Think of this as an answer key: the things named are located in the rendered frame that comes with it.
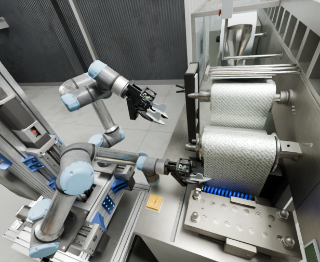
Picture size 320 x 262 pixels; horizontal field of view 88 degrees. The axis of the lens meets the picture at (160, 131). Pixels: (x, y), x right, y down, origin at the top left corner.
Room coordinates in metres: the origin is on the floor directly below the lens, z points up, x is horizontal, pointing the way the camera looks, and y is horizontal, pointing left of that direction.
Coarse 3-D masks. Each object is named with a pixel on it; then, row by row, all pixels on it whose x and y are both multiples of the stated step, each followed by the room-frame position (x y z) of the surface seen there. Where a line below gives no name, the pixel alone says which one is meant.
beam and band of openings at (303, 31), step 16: (288, 0) 1.01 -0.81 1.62; (304, 0) 0.76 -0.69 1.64; (288, 16) 1.01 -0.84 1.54; (304, 16) 0.71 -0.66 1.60; (288, 32) 0.89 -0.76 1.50; (304, 32) 0.74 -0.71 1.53; (288, 48) 0.78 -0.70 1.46; (304, 48) 0.62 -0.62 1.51; (304, 64) 0.59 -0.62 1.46; (304, 80) 0.50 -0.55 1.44
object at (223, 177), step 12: (204, 168) 0.42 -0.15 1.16; (216, 168) 0.39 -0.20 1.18; (228, 168) 0.37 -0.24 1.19; (240, 168) 0.35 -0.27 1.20; (216, 180) 0.39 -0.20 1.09; (228, 180) 0.37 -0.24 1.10; (240, 180) 0.35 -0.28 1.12; (252, 180) 0.33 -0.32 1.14; (264, 180) 0.31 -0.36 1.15; (240, 192) 0.34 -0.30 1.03; (252, 192) 0.32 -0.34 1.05
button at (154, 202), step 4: (152, 196) 0.47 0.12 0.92; (156, 196) 0.47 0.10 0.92; (160, 196) 0.46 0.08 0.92; (148, 200) 0.46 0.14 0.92; (152, 200) 0.45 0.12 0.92; (156, 200) 0.45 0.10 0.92; (160, 200) 0.44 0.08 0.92; (148, 204) 0.43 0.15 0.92; (152, 204) 0.43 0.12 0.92; (156, 204) 0.42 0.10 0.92; (160, 204) 0.42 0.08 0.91; (152, 208) 0.41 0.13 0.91; (156, 208) 0.40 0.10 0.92
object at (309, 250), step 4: (312, 244) 0.09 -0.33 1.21; (308, 248) 0.08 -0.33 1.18; (312, 248) 0.08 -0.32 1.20; (308, 252) 0.08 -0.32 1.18; (312, 252) 0.07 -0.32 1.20; (308, 256) 0.07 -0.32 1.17; (312, 256) 0.07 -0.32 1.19; (308, 260) 0.06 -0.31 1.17; (312, 260) 0.06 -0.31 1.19; (316, 260) 0.06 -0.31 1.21
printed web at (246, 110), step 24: (216, 96) 0.63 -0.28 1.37; (240, 96) 0.59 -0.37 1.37; (264, 96) 0.54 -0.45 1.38; (216, 120) 0.62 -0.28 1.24; (240, 120) 0.57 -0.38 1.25; (264, 120) 0.53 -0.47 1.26; (216, 144) 0.42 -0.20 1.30; (240, 144) 0.39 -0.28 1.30; (264, 144) 0.36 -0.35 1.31; (264, 168) 0.32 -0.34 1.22
